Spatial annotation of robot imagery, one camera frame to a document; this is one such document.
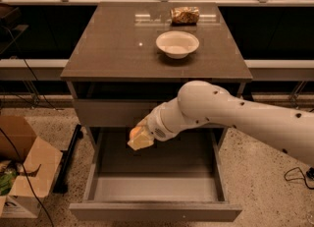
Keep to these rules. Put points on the closed upper grey drawer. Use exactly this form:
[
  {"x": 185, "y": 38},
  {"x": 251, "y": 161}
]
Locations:
[{"x": 112, "y": 113}]

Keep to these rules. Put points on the orange fruit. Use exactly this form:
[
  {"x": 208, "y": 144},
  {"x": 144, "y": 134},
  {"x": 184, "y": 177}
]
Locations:
[{"x": 136, "y": 130}]

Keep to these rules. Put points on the open lower grey drawer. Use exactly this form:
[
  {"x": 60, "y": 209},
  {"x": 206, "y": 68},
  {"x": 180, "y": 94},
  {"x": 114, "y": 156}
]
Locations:
[{"x": 177, "y": 180}]

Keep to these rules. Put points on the grey drawer cabinet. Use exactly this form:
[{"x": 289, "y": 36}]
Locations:
[{"x": 117, "y": 58}]

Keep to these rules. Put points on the open cardboard box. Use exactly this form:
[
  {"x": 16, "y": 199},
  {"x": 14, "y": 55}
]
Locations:
[{"x": 36, "y": 162}]

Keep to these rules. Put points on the black floor bar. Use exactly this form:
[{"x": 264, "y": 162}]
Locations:
[{"x": 61, "y": 186}]

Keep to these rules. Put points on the crinkled snack bag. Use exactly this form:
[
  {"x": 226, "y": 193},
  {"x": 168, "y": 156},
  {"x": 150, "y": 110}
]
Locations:
[{"x": 184, "y": 15}]

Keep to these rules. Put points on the white bowl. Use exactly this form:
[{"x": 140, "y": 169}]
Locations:
[{"x": 177, "y": 44}]

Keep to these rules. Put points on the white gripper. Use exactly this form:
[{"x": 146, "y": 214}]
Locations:
[{"x": 156, "y": 125}]

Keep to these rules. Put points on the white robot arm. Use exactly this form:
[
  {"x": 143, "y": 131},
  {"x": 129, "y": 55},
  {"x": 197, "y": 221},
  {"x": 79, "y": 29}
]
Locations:
[{"x": 199, "y": 103}]

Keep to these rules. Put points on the green item in box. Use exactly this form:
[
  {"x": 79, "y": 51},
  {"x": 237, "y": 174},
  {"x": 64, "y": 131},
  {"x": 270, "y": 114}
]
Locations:
[{"x": 7, "y": 180}]

